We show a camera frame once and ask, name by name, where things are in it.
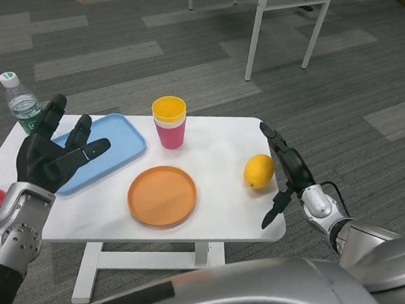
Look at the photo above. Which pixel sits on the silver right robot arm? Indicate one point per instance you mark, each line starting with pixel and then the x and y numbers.
pixel 373 251

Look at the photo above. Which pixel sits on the white plastic cup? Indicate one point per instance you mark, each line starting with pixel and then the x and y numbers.
pixel 169 124

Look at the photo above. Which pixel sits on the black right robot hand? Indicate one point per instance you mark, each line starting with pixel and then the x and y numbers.
pixel 295 167

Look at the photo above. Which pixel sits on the yellow plastic cup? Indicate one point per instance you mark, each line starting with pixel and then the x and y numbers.
pixel 168 111

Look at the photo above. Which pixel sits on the yellow lemon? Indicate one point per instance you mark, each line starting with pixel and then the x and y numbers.
pixel 259 171

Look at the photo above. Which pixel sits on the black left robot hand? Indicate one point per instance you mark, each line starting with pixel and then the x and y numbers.
pixel 38 158

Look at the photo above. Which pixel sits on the pink plastic cup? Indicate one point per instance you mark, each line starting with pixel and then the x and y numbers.
pixel 169 136

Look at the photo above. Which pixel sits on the silver robot chest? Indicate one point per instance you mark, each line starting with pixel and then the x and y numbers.
pixel 265 292

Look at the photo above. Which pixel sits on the white table base frame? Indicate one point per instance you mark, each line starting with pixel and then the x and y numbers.
pixel 146 261

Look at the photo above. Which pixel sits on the light blue plastic tray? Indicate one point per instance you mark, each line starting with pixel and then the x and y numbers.
pixel 119 142

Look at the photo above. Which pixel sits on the white metal desk frame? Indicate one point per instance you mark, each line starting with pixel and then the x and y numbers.
pixel 253 41

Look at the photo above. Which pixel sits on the orange round plate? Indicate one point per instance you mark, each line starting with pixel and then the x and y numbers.
pixel 163 196

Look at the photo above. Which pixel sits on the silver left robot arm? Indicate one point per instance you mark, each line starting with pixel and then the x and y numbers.
pixel 16 226

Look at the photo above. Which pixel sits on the clear plastic water bottle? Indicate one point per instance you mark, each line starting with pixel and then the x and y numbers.
pixel 21 108

